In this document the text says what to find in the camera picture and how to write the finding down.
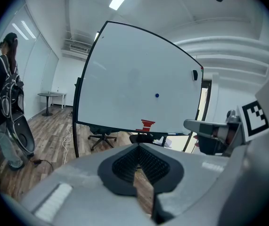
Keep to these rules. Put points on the blue whiteboard marker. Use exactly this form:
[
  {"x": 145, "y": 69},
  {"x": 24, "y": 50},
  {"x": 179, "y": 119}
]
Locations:
[{"x": 172, "y": 133}]

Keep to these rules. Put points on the black-framed whiteboard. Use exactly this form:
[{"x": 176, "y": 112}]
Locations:
[{"x": 134, "y": 74}]

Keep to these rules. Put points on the black and white backpack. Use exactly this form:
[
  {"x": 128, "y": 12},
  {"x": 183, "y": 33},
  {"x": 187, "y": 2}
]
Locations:
[{"x": 10, "y": 93}]

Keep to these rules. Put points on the red stepped block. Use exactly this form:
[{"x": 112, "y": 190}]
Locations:
[{"x": 146, "y": 125}]

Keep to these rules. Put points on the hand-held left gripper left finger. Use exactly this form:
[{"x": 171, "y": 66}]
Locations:
[{"x": 84, "y": 196}]

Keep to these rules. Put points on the black whiteboard eraser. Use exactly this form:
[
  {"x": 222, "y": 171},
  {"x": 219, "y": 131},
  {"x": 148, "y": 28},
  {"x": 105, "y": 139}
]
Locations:
[{"x": 195, "y": 75}]

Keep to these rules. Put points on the white air conditioner unit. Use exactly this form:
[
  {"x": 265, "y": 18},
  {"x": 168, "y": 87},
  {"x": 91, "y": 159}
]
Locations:
[{"x": 77, "y": 47}]

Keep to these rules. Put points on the black office chair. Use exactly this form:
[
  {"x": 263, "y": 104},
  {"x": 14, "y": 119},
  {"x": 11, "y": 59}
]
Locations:
[{"x": 102, "y": 136}]

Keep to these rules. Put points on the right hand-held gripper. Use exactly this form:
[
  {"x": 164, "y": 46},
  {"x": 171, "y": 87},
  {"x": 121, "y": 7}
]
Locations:
[{"x": 254, "y": 119}]

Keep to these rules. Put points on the white rectangular table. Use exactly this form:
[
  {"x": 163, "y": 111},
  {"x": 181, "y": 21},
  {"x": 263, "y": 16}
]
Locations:
[{"x": 60, "y": 95}]

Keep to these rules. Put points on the round black side table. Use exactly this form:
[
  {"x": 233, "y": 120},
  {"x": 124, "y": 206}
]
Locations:
[{"x": 47, "y": 100}]

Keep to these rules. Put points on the dark door frame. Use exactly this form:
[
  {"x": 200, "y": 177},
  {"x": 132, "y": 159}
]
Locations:
[{"x": 206, "y": 98}]

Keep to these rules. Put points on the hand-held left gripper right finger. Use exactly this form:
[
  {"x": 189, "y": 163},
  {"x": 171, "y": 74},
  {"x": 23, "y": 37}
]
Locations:
[{"x": 193, "y": 185}]

